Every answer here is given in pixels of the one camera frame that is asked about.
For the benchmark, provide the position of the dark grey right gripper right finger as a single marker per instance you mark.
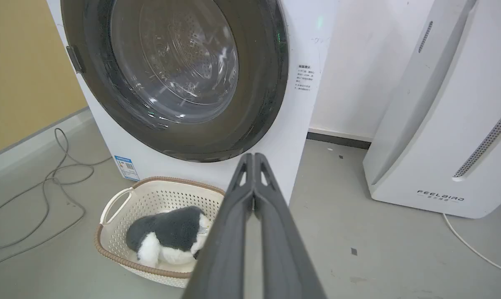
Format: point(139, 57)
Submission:
point(283, 249)

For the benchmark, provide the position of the white front-load washing machine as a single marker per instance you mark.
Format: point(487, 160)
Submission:
point(304, 95)

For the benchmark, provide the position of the cream plastic laundry basket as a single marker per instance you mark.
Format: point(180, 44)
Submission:
point(121, 224)

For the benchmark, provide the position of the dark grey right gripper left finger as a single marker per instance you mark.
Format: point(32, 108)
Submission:
point(225, 249)

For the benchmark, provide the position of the white air purifier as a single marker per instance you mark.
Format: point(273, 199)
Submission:
point(441, 124)

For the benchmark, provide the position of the blue energy label sticker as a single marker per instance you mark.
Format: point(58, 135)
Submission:
point(126, 167)

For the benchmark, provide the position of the grey and white plush toy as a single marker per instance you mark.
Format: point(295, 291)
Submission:
point(167, 236)

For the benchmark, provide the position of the dark round washing machine door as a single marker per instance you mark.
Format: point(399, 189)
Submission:
point(175, 79)

